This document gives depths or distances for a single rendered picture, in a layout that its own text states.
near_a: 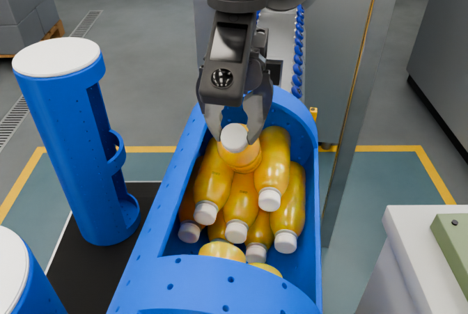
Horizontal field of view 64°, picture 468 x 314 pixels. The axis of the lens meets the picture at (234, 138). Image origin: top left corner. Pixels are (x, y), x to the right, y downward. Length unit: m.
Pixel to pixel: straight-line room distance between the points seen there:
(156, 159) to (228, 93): 2.07
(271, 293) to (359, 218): 1.74
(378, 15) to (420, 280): 0.87
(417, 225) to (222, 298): 0.34
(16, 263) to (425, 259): 0.66
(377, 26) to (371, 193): 1.26
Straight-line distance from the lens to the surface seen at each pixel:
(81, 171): 1.52
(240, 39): 0.43
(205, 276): 0.44
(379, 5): 1.26
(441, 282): 0.60
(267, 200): 0.66
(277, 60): 1.16
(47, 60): 1.39
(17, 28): 3.65
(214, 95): 0.39
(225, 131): 0.53
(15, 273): 0.76
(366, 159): 2.53
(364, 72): 1.35
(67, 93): 1.32
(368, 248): 2.06
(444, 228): 0.62
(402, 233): 0.63
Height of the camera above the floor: 1.61
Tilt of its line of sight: 39 degrees down
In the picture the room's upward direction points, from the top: straight up
